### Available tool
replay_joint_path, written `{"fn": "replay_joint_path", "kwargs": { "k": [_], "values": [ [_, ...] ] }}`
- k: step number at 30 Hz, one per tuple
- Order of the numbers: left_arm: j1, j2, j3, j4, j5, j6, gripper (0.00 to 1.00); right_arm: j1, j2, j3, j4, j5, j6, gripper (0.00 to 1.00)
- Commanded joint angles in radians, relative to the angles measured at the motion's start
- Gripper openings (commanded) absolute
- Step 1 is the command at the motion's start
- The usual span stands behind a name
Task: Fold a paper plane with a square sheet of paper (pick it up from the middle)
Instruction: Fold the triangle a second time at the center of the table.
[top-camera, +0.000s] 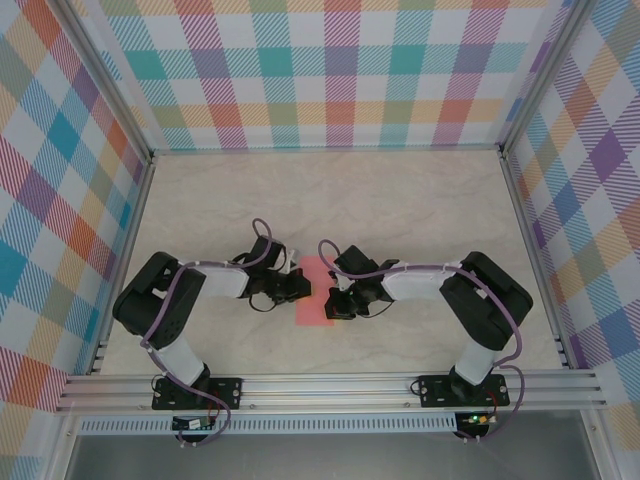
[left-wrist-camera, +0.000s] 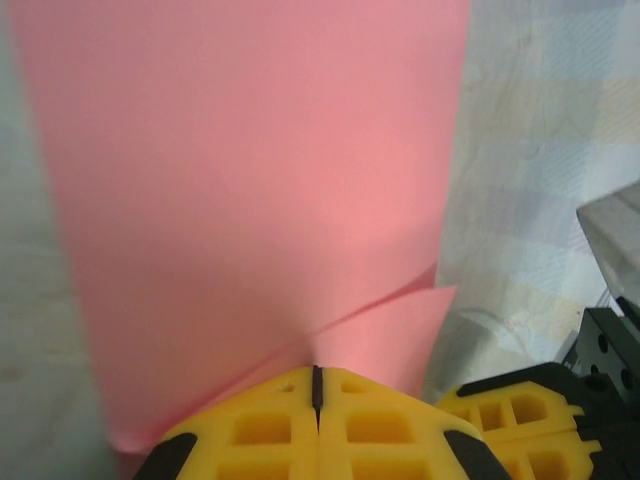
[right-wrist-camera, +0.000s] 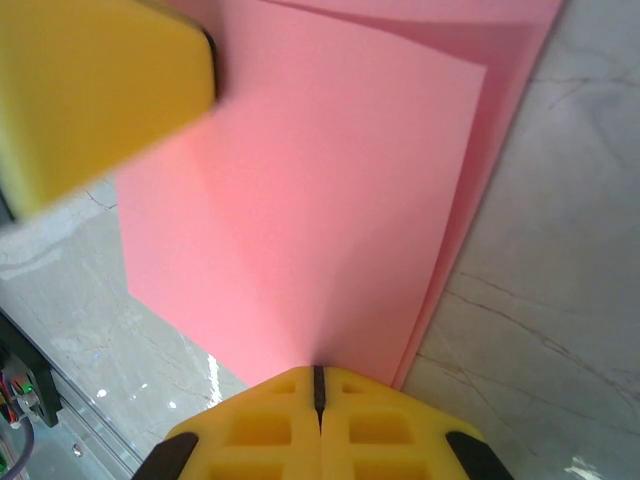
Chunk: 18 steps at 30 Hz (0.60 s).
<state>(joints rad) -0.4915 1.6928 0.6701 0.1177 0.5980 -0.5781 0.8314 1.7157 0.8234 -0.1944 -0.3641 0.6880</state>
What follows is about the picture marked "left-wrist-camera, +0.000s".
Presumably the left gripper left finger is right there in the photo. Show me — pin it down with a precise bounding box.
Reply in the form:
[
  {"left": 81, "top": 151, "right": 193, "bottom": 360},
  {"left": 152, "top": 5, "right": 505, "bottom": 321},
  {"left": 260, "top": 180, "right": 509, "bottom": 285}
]
[{"left": 132, "top": 367, "right": 319, "bottom": 480}]

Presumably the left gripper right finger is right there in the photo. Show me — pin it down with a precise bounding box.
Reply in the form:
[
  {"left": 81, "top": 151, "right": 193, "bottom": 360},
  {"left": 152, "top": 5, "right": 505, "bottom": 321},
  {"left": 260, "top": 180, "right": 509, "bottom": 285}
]
[{"left": 319, "top": 368, "right": 511, "bottom": 480}]

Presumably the pink paper sheet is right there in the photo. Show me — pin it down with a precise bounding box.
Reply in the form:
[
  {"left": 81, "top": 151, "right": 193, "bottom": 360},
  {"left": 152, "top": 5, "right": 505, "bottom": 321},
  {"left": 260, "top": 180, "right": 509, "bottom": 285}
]
[{"left": 9, "top": 0, "right": 471, "bottom": 454}]

